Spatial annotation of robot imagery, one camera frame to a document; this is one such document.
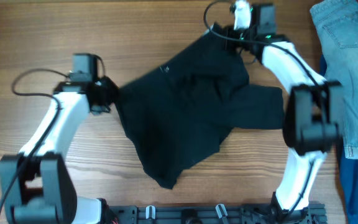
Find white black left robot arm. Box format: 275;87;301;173
0;77;119;223

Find light blue jeans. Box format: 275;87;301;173
310;0;358;159

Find black shorts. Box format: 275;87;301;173
116;24;284;189

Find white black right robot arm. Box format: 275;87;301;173
223;27;342;222

